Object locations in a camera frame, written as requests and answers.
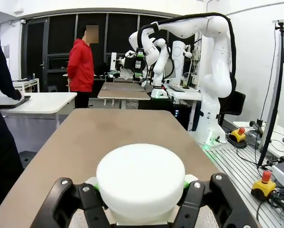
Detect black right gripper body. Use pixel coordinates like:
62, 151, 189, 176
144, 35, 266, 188
124, 47, 147, 74

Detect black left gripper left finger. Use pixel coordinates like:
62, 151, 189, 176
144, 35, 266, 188
29, 177, 110, 228

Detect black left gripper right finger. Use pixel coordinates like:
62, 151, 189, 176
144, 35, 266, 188
174, 172, 259, 228

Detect white round flask cap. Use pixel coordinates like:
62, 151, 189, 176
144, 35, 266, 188
96, 143, 186, 220

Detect person's left forearm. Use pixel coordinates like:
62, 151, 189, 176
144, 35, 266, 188
0, 71, 23, 101

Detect brown background table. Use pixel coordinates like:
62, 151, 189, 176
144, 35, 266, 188
98, 82, 152, 110

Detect white background robot arms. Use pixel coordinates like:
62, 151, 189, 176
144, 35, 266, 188
128, 30, 174, 98

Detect aluminium profile platform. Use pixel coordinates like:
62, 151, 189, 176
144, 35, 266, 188
203, 142, 284, 228

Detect white control cabinet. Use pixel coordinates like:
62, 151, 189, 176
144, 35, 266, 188
171, 30, 202, 89

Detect yellow emergency stop button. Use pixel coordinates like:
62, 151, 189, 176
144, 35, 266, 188
250, 170, 277, 202
229, 127, 247, 143

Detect white equipment desk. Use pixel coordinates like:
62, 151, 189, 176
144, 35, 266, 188
164, 83, 203, 126

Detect person in red jacket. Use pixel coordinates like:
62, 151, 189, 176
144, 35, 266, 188
67, 25, 100, 109

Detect black office chair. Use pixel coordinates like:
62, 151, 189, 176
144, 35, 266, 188
218, 91, 247, 126

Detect large white side table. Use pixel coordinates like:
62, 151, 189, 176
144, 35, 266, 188
0, 92, 78, 129

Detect black tray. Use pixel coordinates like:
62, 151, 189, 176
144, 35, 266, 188
0, 95, 31, 109

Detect black cable bundle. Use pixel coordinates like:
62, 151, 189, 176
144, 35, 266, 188
267, 189, 284, 216

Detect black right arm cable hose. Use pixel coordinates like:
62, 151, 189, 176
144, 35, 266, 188
137, 12, 238, 95

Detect black camera stand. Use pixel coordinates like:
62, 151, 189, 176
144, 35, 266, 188
257, 19, 284, 168

